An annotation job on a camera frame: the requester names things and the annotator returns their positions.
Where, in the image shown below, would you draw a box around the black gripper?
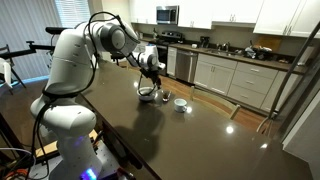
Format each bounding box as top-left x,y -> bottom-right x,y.
141,66 -> 163,91

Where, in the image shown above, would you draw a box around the white ceramic bowl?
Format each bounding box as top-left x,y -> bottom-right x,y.
136,86 -> 158,103

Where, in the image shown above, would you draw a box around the white ceramic cup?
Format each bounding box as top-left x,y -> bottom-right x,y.
173,97 -> 189,114

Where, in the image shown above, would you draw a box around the clear drinking glass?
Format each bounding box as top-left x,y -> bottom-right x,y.
161,89 -> 172,103

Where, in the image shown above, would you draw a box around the stainless steel dishwasher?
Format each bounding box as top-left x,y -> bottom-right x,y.
174,48 -> 199,85

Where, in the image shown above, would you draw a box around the black stainless stove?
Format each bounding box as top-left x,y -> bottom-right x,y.
153,30 -> 185,77

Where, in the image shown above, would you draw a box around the black coffee maker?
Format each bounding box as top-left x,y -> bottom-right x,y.
199,35 -> 211,49

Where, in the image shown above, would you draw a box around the stainless steel microwave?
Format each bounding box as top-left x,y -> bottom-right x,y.
155,5 -> 180,26

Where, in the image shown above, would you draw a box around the chrome kitchen faucet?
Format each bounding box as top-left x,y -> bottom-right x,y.
215,41 -> 232,53

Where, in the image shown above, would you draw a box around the light wooden chair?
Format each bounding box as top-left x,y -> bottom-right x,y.
188,85 -> 242,121
255,114 -> 275,137

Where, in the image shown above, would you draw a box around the white upper kitchen cabinets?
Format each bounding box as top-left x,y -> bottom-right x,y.
129,0 -> 320,39

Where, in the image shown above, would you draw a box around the white kitchen cabinets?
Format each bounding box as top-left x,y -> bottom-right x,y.
129,0 -> 320,39
193,53 -> 303,113

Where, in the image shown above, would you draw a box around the white lower kitchen cabinets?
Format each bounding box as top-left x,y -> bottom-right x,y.
193,53 -> 303,113

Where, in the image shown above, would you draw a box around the pile of dishes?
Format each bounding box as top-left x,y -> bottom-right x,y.
244,43 -> 274,62

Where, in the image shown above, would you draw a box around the wooden cutting board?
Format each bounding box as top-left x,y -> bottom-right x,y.
255,34 -> 285,53

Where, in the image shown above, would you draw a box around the wooden board under robot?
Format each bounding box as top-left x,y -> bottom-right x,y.
34,128 -> 100,158

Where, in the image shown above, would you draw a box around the grey metal stand pole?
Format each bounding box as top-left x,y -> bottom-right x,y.
267,19 -> 320,118

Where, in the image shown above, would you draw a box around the white paper towel roll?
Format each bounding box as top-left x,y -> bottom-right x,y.
297,44 -> 315,67

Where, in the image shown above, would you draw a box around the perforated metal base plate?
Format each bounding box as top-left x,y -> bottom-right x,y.
28,142 -> 123,180

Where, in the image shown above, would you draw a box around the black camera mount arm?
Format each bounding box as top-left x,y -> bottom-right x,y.
9,26 -> 78,61

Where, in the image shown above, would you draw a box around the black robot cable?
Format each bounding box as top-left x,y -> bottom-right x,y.
24,11 -> 159,180

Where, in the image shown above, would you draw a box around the white seat black frame chair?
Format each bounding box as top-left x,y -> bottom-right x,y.
0,44 -> 28,97

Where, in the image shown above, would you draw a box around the orange cable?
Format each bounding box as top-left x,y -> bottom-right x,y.
0,168 -> 31,180

